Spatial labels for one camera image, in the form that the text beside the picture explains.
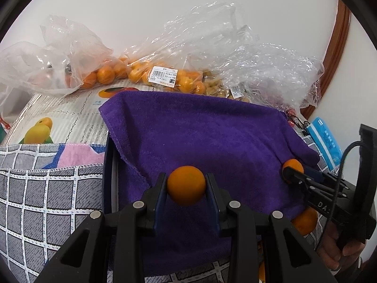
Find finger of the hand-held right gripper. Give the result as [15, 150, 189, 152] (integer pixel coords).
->
[282, 166, 330, 198]
[303, 166, 351, 196]

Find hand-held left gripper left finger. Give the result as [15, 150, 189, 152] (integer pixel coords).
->
[35, 172, 168, 283]

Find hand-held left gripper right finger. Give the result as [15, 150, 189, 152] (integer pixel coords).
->
[205, 172, 338, 283]

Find small orange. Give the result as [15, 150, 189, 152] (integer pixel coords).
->
[282, 158, 304, 183]

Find black tray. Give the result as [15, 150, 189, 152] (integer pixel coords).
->
[102, 131, 121, 216]

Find bagged small yellow fruits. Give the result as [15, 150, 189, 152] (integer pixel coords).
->
[203, 71, 251, 102]

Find person's right hand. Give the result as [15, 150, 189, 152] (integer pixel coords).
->
[316, 223, 369, 271]

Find blue tissue packet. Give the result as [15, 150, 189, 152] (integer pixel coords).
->
[305, 117, 344, 171]

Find purple towel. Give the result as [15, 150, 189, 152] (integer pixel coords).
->
[98, 91, 321, 278]

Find clear plastic bag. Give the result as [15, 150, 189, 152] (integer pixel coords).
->
[0, 15, 114, 95]
[119, 1, 260, 95]
[203, 43, 324, 112]

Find bagged oranges cluster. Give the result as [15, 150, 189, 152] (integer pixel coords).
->
[127, 60, 207, 95]
[28, 57, 130, 90]

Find white plastic bag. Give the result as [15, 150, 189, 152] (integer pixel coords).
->
[0, 83, 18, 118]

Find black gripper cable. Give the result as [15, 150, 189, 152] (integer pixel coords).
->
[321, 141, 361, 244]

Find brown wooden frame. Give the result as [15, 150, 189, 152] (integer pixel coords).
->
[300, 0, 352, 121]

